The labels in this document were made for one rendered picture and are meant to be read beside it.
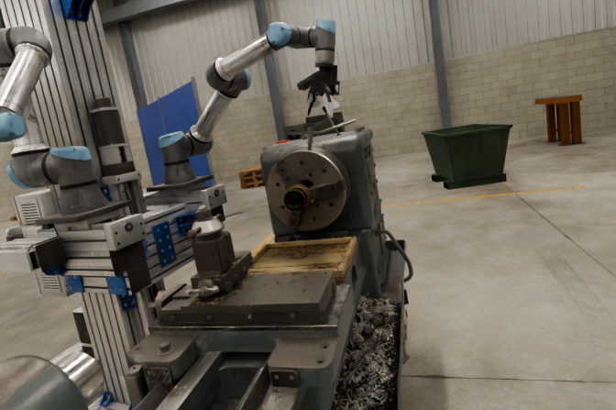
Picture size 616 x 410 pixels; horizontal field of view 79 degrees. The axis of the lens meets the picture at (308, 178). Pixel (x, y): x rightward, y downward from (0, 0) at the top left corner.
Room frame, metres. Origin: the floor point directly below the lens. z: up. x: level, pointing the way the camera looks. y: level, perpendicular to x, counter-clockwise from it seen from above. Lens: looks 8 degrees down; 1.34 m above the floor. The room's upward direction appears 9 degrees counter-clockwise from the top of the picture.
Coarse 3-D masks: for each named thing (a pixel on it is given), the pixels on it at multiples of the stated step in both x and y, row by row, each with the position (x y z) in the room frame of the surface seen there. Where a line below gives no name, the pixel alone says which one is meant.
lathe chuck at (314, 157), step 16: (288, 160) 1.43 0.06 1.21; (304, 160) 1.41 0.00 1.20; (320, 160) 1.39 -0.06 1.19; (336, 160) 1.46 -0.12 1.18; (272, 176) 1.45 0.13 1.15; (304, 176) 1.41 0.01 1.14; (320, 176) 1.39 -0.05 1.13; (336, 176) 1.38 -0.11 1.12; (272, 192) 1.45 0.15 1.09; (272, 208) 1.45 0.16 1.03; (320, 208) 1.40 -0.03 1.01; (336, 208) 1.38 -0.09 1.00; (304, 224) 1.42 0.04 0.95; (320, 224) 1.40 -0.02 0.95
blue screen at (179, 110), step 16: (192, 80) 6.15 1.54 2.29; (176, 96) 6.92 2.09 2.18; (192, 96) 6.27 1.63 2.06; (144, 112) 8.92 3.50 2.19; (160, 112) 7.82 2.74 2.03; (176, 112) 7.07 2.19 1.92; (192, 112) 6.39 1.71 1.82; (144, 128) 9.20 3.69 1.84; (160, 128) 8.08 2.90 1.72; (176, 128) 7.24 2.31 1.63; (144, 144) 9.46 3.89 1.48; (160, 160) 8.51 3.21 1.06; (192, 160) 6.79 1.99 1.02; (208, 160) 6.14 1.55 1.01; (160, 176) 8.77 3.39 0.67
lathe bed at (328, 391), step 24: (288, 240) 1.53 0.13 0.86; (360, 264) 1.47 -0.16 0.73; (360, 288) 1.33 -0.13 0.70; (216, 360) 0.76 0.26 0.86; (240, 360) 0.78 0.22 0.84; (264, 360) 0.76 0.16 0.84; (192, 384) 0.68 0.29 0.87; (216, 384) 0.74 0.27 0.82; (240, 384) 0.76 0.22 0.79; (264, 384) 0.67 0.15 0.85; (336, 384) 0.85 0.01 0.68; (144, 408) 0.65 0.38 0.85; (168, 408) 0.63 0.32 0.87; (192, 408) 0.66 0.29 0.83; (216, 408) 0.74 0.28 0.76; (240, 408) 0.60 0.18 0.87; (264, 408) 0.59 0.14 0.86; (288, 408) 0.58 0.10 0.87; (312, 408) 0.70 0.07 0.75
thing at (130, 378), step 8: (136, 368) 0.74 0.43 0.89; (128, 376) 0.72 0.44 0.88; (136, 376) 0.72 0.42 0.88; (144, 376) 0.74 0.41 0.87; (128, 384) 0.72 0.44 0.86; (136, 384) 0.72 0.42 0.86; (144, 384) 0.73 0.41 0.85; (128, 392) 0.72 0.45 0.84; (136, 392) 0.72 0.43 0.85; (144, 392) 0.73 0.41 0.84; (136, 400) 0.72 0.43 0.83
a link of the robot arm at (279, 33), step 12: (276, 24) 1.35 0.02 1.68; (288, 24) 1.40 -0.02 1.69; (264, 36) 1.41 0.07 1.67; (276, 36) 1.35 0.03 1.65; (288, 36) 1.36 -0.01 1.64; (300, 36) 1.43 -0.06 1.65; (240, 48) 1.49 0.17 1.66; (252, 48) 1.44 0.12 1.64; (264, 48) 1.42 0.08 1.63; (276, 48) 1.41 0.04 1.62; (216, 60) 1.55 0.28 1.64; (228, 60) 1.51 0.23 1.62; (240, 60) 1.48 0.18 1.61; (252, 60) 1.47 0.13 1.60; (216, 72) 1.54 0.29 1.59; (228, 72) 1.53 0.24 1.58; (216, 84) 1.59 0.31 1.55; (228, 84) 1.63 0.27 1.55
